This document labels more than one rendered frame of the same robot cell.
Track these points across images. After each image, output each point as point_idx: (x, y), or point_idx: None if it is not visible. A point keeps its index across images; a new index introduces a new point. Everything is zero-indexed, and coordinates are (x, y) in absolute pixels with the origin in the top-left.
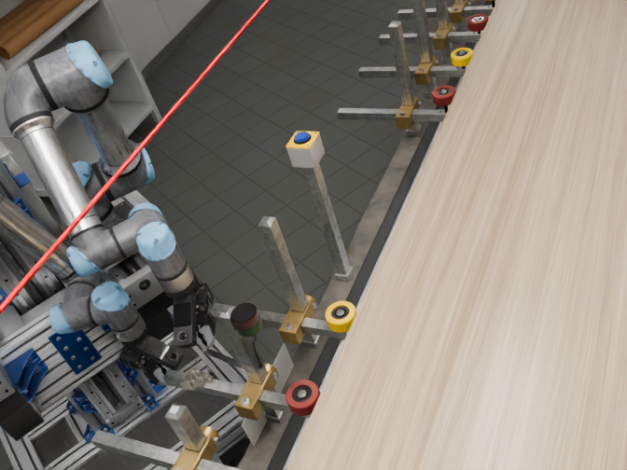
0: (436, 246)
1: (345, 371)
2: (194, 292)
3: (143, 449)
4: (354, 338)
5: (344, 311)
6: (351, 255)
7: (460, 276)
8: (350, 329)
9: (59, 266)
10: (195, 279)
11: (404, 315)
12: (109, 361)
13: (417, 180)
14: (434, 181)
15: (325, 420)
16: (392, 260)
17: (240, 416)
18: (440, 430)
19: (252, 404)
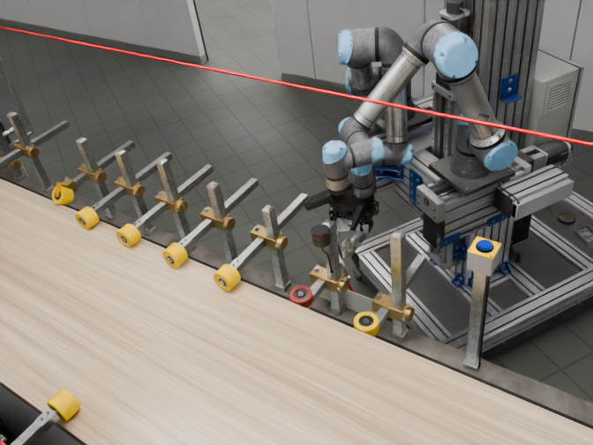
0: (421, 401)
1: (309, 319)
2: (343, 201)
3: (283, 214)
4: (337, 328)
5: (367, 324)
6: (499, 373)
7: (375, 411)
8: (347, 326)
9: (386, 131)
10: (350, 199)
11: (346, 362)
12: (423, 219)
13: (535, 406)
14: (529, 421)
15: (275, 305)
16: (415, 364)
17: (433, 337)
18: (236, 365)
19: (313, 274)
